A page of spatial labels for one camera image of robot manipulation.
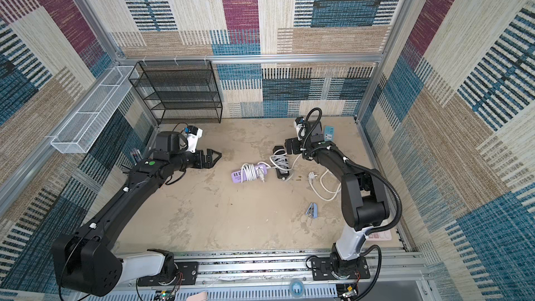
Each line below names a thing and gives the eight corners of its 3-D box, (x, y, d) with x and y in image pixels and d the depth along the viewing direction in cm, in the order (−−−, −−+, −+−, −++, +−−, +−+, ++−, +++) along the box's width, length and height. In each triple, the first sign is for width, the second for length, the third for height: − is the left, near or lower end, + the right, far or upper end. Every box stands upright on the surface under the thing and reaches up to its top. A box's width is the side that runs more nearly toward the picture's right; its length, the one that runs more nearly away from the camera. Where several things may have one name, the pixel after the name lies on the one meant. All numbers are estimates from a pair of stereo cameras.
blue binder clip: (305, 214, 89) (306, 211, 86) (309, 203, 92) (310, 200, 89) (316, 219, 87) (317, 217, 85) (320, 208, 90) (321, 206, 88)
